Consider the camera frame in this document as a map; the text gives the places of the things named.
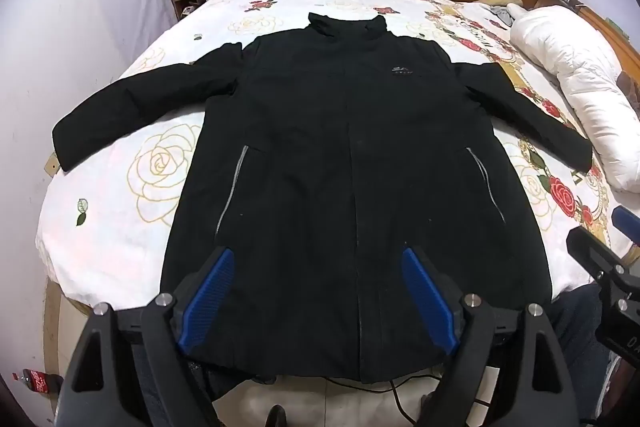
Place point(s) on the black jacket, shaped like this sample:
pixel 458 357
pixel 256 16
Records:
pixel 320 132

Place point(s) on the grey garment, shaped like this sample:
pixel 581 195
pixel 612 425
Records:
pixel 502 13

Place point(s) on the cola bottle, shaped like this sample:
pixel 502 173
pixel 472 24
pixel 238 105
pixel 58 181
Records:
pixel 40 381

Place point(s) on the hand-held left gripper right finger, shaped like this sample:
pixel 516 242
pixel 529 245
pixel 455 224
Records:
pixel 430 302

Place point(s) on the floral printed blanket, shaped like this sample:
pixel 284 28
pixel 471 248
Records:
pixel 125 217

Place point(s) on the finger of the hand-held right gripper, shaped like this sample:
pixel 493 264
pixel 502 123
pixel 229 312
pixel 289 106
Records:
pixel 590 252
pixel 627 222

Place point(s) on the wooden headboard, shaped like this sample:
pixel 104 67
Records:
pixel 595 14

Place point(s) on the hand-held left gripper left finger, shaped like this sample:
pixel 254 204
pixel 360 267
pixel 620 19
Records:
pixel 210 297

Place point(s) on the person's jeans leg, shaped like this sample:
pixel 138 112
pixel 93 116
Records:
pixel 582 347

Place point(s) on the white quilted duvet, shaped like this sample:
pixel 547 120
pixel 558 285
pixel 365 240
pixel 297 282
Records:
pixel 565 57

